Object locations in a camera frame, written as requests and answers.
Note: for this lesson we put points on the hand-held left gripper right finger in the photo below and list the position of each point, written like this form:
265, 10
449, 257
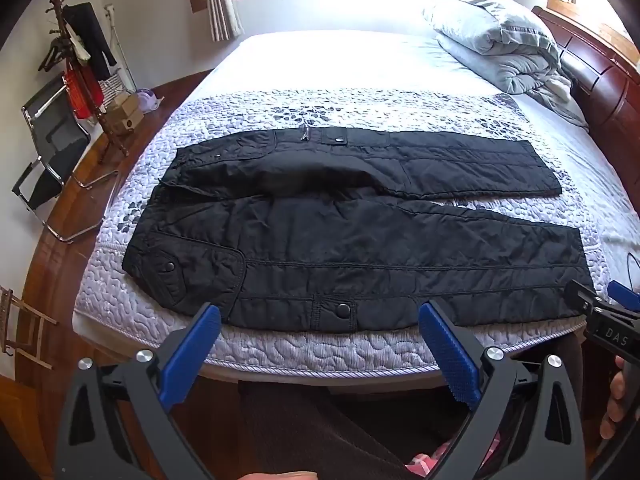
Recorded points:
450, 355

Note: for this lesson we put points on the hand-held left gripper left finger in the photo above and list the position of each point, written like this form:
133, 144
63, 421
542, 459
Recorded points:
192, 355

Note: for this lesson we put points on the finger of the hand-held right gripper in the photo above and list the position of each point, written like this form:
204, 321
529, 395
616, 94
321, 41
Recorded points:
580, 297
625, 294

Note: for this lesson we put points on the black quilted pants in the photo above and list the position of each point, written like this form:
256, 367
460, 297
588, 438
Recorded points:
350, 240

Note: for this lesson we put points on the person's right hand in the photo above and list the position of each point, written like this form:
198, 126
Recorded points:
614, 400

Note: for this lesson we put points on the pink plaid cloth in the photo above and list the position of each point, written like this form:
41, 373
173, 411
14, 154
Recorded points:
425, 462

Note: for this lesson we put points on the small wooden stand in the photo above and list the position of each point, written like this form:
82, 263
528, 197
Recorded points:
25, 330

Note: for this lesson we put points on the dark wooden headboard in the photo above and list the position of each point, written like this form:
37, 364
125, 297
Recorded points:
605, 85

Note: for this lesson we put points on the black folding chair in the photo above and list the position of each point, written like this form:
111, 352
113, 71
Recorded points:
55, 155

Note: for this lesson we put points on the wooden coat rack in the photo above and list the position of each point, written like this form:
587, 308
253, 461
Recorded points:
102, 125

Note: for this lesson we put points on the cardboard boxes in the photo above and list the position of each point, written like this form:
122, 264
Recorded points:
122, 112

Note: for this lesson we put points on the small purple object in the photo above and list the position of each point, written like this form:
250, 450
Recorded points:
149, 101

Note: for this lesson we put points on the folded grey duvet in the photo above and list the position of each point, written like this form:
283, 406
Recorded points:
500, 35

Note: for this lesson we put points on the quilted grey bedspread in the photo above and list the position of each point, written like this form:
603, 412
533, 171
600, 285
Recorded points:
310, 105

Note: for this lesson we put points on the bed with white sheet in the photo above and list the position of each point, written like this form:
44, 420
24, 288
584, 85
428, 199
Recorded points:
325, 60

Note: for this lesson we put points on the black hanging garment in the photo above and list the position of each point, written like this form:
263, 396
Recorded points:
92, 35

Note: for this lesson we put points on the white curtain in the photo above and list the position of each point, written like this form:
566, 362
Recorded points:
222, 2

